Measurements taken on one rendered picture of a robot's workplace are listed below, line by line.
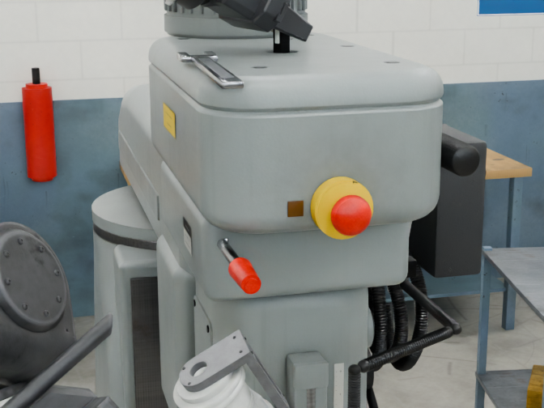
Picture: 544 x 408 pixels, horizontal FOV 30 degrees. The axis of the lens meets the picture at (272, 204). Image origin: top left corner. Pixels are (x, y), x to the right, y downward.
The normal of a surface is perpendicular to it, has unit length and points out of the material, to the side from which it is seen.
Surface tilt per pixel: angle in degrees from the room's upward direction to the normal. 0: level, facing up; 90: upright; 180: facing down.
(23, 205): 90
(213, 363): 32
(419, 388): 0
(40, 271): 62
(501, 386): 0
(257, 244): 90
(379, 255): 90
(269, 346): 90
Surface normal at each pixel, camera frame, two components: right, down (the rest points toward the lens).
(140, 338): 0.25, 0.25
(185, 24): -0.63, 0.20
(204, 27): -0.38, 0.24
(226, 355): -0.45, -0.75
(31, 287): 0.83, -0.38
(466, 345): 0.00, -0.97
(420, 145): 0.51, 0.22
